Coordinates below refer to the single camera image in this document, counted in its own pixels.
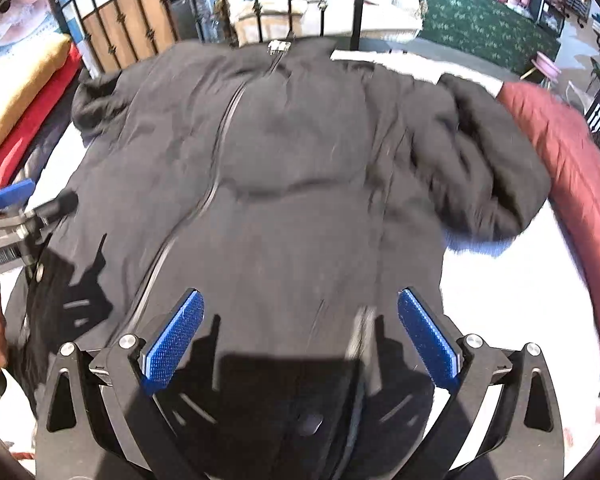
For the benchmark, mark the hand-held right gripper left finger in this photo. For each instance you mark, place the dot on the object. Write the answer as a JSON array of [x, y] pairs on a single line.
[[175, 345]]

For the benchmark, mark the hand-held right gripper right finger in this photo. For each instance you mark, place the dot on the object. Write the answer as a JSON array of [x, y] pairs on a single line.
[[427, 340]]

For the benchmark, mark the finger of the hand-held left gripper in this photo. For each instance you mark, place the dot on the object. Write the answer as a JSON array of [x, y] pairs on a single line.
[[14, 194], [55, 207]]

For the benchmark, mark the black padded jacket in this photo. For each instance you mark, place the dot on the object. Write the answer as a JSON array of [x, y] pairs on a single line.
[[280, 185]]

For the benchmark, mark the red mat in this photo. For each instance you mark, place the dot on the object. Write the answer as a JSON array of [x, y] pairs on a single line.
[[35, 125]]

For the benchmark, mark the orange cushion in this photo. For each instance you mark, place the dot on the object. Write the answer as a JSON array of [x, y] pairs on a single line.
[[20, 95]]

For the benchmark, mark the wooden panel iron gate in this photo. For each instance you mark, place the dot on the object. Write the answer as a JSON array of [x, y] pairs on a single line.
[[130, 15]]

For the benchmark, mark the maroon quilted jacket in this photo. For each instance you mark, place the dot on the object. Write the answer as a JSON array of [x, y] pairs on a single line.
[[570, 170]]

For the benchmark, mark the pink plastic basin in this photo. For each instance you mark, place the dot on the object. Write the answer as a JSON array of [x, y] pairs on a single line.
[[547, 66]]

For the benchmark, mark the green patterned cloth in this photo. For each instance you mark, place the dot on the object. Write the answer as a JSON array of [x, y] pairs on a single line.
[[480, 25]]

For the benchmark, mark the white sofa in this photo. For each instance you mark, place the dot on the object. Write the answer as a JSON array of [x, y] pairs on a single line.
[[380, 15]]

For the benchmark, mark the black iron bed frame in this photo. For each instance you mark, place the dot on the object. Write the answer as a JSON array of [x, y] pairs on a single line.
[[358, 10]]

